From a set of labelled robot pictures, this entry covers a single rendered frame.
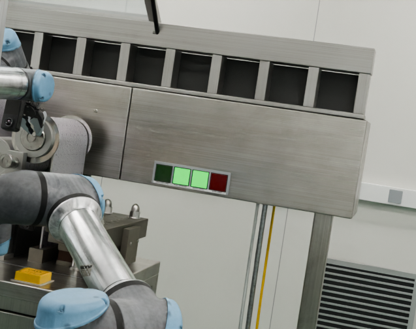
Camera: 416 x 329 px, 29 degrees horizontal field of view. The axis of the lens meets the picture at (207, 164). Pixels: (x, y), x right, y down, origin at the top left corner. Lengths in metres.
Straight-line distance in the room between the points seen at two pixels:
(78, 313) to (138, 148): 1.32
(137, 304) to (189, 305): 3.63
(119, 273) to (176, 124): 1.11
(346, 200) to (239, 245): 2.50
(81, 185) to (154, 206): 3.31
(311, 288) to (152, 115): 0.76
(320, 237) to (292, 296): 2.28
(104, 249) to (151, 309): 0.20
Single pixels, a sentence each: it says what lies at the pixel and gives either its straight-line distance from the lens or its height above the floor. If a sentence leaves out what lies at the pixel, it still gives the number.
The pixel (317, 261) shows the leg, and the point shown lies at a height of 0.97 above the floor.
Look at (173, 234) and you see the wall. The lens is 5.03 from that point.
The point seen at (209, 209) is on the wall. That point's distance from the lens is 4.96.
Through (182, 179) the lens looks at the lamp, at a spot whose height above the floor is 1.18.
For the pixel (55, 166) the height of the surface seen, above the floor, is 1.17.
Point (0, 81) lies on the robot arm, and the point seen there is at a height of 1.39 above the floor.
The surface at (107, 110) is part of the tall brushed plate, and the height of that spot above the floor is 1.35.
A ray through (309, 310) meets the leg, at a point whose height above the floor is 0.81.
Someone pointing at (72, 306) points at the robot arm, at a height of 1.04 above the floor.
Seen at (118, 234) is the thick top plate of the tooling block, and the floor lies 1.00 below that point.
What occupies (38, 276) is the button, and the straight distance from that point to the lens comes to 2.11.
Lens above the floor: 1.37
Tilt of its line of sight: 3 degrees down
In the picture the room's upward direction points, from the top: 8 degrees clockwise
